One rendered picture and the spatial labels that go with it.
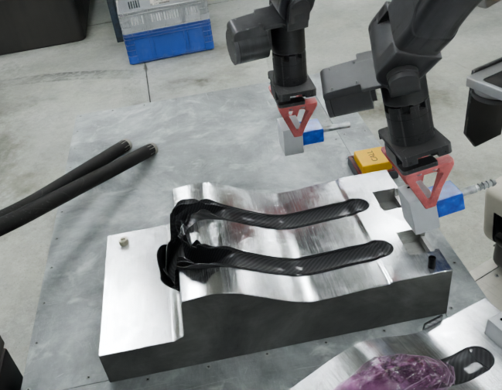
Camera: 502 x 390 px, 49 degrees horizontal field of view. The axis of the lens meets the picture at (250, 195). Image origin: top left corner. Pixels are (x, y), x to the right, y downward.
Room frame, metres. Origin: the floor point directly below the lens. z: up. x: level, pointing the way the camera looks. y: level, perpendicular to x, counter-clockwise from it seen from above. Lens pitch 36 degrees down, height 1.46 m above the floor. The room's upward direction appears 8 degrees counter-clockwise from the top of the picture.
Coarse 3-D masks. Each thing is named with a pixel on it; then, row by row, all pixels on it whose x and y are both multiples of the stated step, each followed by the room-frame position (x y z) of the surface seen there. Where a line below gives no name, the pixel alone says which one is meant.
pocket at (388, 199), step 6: (372, 192) 0.74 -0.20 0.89; (378, 192) 0.74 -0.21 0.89; (384, 192) 0.74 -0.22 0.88; (390, 192) 0.74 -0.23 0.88; (396, 192) 0.74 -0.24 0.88; (378, 198) 0.74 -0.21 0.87; (384, 198) 0.74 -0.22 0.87; (390, 198) 0.74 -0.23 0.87; (396, 198) 0.73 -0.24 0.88; (384, 204) 0.73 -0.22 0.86; (390, 204) 0.73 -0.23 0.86; (396, 204) 0.73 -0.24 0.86
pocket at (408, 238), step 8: (400, 232) 0.63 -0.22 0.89; (408, 232) 0.63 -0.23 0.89; (424, 232) 0.63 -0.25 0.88; (408, 240) 0.63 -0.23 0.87; (416, 240) 0.63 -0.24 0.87; (424, 240) 0.62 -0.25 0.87; (408, 248) 0.62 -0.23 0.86; (416, 248) 0.62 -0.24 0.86; (424, 248) 0.61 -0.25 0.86; (432, 248) 0.60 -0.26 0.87
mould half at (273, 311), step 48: (192, 192) 0.74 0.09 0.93; (240, 192) 0.76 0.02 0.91; (288, 192) 0.78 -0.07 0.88; (336, 192) 0.75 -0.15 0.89; (144, 240) 0.73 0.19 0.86; (192, 240) 0.62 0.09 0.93; (240, 240) 0.63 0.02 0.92; (288, 240) 0.65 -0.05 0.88; (336, 240) 0.63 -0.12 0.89; (384, 240) 0.62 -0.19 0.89; (144, 288) 0.62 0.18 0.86; (192, 288) 0.53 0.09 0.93; (240, 288) 0.52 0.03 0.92; (288, 288) 0.54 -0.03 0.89; (336, 288) 0.54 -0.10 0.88; (384, 288) 0.53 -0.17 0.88; (432, 288) 0.53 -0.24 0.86; (144, 336) 0.52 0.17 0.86; (192, 336) 0.51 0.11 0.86; (240, 336) 0.51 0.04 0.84; (288, 336) 0.52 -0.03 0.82
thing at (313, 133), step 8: (280, 120) 0.90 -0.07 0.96; (296, 120) 0.89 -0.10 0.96; (312, 120) 0.91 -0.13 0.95; (280, 128) 0.88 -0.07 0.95; (288, 128) 0.86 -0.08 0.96; (296, 128) 0.86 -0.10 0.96; (312, 128) 0.87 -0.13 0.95; (320, 128) 0.87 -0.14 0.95; (328, 128) 0.89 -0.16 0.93; (336, 128) 0.89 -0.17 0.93; (280, 136) 0.89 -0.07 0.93; (288, 136) 0.86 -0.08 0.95; (304, 136) 0.87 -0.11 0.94; (312, 136) 0.87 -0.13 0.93; (320, 136) 0.87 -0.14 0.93; (280, 144) 0.90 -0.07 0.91; (288, 144) 0.86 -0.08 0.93; (296, 144) 0.86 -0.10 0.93; (304, 144) 0.87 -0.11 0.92; (288, 152) 0.86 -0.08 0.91; (296, 152) 0.86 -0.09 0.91
